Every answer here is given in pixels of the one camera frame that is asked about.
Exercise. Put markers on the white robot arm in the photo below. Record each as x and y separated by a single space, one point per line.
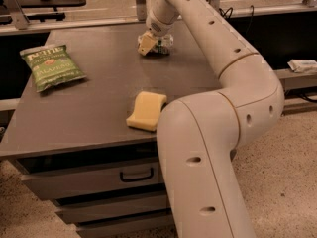
197 133

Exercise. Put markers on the white packet on ledge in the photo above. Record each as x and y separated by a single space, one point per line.
303 65

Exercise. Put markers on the black drawer handle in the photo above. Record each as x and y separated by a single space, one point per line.
127 178

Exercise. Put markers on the yellow sponge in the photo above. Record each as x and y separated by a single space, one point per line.
147 110

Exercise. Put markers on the grey drawer cabinet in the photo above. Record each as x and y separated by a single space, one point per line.
71 142

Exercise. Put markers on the silver green 7up can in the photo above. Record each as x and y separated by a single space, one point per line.
163 45

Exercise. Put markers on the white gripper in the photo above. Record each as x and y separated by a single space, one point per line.
160 28

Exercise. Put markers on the green jalapeno chip bag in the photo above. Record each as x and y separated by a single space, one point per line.
51 65

